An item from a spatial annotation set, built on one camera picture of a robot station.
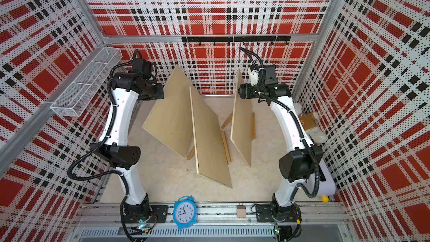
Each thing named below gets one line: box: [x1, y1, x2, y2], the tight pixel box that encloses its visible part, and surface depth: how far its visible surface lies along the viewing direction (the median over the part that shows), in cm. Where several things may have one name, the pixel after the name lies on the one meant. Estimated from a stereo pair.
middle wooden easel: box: [187, 131, 232, 165], surface depth 91 cm
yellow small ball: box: [320, 195, 330, 203], surface depth 75 cm
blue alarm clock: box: [172, 194, 198, 231], surface depth 73 cm
